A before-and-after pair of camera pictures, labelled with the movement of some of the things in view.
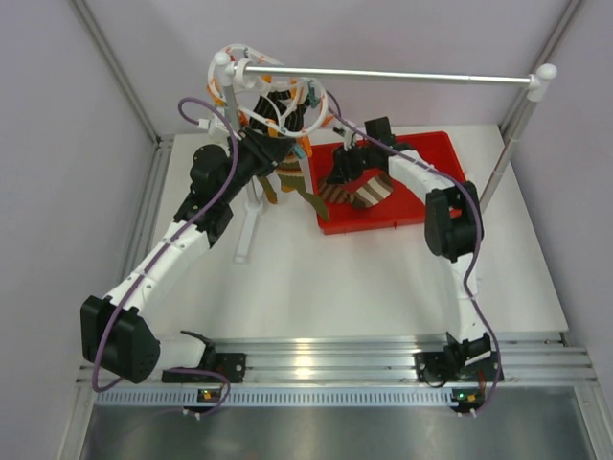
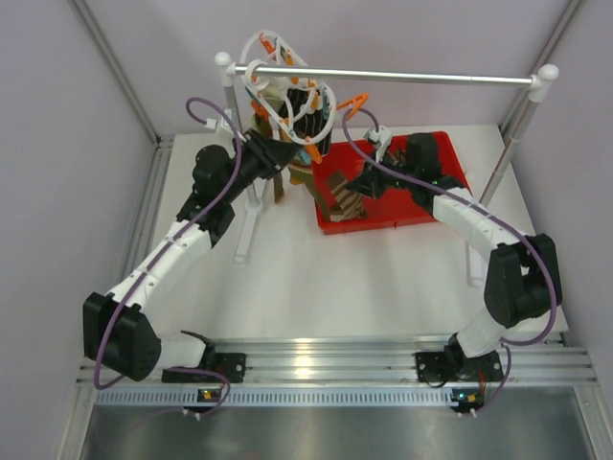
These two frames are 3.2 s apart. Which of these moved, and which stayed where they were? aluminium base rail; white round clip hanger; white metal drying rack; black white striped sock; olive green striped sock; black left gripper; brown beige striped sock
Moved: black white striped sock; olive green striped sock; brown beige striped sock; white round clip hanger
Stayed: white metal drying rack; aluminium base rail; black left gripper
